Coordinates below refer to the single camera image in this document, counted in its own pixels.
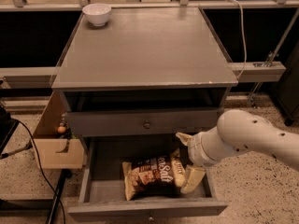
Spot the grey metal rail beam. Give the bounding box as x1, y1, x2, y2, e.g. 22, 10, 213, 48
228, 62, 286, 83

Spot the brown chip bag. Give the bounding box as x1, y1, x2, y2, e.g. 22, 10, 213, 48
122, 149, 185, 201

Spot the open grey middle drawer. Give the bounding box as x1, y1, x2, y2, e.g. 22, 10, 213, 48
68, 134, 227, 222

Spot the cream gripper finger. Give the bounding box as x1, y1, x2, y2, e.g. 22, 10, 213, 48
180, 165, 206, 194
176, 133, 192, 146

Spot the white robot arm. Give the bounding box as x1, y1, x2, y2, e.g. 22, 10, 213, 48
176, 110, 299, 194

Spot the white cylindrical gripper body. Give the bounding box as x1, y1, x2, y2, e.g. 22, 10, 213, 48
188, 132, 219, 168

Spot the small orange ball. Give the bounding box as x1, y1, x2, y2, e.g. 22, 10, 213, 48
57, 126, 66, 133

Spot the white ceramic bowl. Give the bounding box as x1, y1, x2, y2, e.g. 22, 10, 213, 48
82, 3, 112, 26

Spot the grey wooden cabinet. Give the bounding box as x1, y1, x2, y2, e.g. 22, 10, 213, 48
50, 6, 239, 161

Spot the closed grey upper drawer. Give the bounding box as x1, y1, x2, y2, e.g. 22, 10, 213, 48
66, 108, 223, 137

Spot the white cable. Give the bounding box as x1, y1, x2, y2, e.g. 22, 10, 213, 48
226, 0, 248, 79

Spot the black cable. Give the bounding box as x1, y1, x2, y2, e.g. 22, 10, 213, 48
0, 118, 67, 224

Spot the black stand left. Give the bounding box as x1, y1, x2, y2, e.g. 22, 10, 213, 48
0, 106, 19, 154

